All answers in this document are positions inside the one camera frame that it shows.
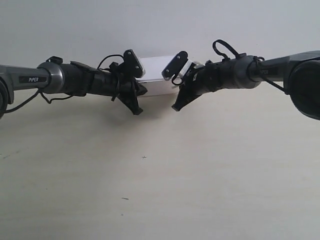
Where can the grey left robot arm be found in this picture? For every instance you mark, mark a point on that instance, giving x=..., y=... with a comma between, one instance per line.
x=75, y=79

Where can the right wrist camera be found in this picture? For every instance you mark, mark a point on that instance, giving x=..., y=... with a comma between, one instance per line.
x=177, y=68

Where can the white lidded plastic container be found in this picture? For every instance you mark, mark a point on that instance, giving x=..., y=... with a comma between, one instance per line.
x=153, y=79

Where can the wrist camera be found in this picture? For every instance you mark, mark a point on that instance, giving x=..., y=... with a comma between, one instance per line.
x=177, y=68
x=133, y=64

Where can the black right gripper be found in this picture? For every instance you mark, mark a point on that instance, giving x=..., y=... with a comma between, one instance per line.
x=197, y=79

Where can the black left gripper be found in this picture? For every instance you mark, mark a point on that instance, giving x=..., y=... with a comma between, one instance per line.
x=118, y=82

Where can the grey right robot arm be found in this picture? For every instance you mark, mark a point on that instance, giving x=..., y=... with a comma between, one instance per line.
x=296, y=75

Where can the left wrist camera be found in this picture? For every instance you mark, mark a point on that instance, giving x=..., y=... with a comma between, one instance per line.
x=133, y=64

